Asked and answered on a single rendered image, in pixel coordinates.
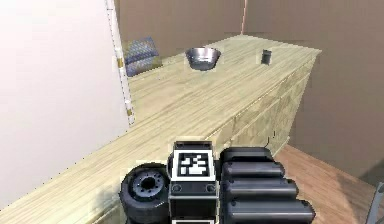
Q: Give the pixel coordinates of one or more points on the grey metal chair leg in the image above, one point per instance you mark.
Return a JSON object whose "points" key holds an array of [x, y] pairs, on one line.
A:
{"points": [[376, 205]]}

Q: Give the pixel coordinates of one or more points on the small black cup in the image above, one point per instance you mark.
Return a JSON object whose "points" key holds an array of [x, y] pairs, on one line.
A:
{"points": [[266, 56]]}

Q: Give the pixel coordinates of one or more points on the pale wooden chest of drawers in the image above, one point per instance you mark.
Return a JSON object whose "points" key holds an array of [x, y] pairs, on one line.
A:
{"points": [[186, 110]]}

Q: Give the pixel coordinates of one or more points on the silver metal bowl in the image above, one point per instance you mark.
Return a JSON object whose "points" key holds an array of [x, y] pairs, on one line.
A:
{"points": [[202, 57]]}

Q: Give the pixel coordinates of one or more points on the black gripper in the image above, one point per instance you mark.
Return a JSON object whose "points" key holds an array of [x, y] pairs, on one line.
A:
{"points": [[146, 193]]}

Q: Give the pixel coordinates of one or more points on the white room door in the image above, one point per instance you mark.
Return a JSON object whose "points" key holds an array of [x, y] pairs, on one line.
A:
{"points": [[56, 93]]}

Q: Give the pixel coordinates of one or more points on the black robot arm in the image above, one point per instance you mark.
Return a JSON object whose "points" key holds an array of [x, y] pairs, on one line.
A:
{"points": [[240, 186]]}

